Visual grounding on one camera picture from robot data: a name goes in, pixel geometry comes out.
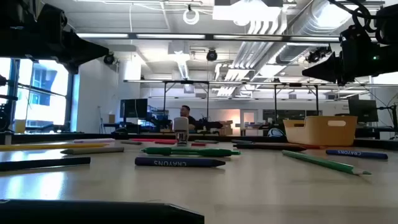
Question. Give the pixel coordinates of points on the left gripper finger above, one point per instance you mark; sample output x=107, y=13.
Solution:
x=71, y=68
x=85, y=49

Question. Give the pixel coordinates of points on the orange red pencil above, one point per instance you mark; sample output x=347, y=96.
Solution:
x=311, y=146

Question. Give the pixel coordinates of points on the blue crayon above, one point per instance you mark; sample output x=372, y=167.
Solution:
x=357, y=154
x=174, y=162

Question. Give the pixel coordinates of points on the yellow pencil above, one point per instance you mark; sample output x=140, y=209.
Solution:
x=46, y=146

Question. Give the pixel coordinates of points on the green pencil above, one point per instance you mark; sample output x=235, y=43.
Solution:
x=326, y=163

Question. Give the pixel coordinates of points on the grey crayon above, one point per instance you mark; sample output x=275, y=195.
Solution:
x=241, y=141
x=93, y=150
x=130, y=142
x=206, y=141

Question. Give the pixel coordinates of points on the dark blue pencil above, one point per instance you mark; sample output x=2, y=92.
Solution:
x=46, y=163

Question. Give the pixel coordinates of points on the black pen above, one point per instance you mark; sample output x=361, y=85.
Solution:
x=267, y=147

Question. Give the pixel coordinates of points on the long pink red pencil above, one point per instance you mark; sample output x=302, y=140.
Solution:
x=146, y=140

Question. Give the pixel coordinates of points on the green pen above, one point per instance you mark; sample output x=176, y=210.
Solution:
x=186, y=152

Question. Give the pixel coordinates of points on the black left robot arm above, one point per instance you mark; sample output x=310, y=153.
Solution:
x=18, y=31

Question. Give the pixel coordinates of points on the black monitor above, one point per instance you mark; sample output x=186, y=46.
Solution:
x=363, y=110
x=133, y=108

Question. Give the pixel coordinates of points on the window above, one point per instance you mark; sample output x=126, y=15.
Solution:
x=46, y=99

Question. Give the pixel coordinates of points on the yellow plastic bin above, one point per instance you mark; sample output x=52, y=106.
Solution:
x=311, y=133

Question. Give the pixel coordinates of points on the long ceiling light bar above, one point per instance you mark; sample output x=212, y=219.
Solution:
x=171, y=36

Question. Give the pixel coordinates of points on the person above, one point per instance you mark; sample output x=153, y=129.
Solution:
x=186, y=112

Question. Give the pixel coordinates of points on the brown cardboard box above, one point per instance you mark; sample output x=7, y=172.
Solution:
x=226, y=128

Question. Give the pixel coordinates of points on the black ceiling camera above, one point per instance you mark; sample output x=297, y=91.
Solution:
x=109, y=59
x=317, y=55
x=211, y=55

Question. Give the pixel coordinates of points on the silver ventilation duct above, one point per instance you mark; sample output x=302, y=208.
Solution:
x=311, y=21

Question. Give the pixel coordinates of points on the black metal rig frame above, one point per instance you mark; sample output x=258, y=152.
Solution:
x=275, y=99
x=207, y=99

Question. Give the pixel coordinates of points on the black table frame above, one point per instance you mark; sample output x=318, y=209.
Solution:
x=62, y=137

